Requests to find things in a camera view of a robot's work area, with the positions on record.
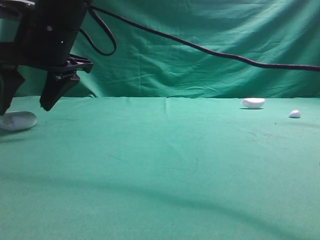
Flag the white earphone case lid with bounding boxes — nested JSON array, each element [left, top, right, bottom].
[[241, 97, 266, 109]]

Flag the black cable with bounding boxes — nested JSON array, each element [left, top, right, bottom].
[[79, 4, 320, 72]]

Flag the white earbud far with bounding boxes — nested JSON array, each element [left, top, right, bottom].
[[289, 109, 301, 119]]

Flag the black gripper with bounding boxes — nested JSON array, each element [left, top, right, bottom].
[[0, 0, 93, 116]]

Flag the green cloth backdrop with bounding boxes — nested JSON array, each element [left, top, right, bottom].
[[0, 0, 320, 99]]

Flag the white earphone case body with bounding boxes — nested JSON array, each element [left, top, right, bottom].
[[0, 111, 37, 132]]

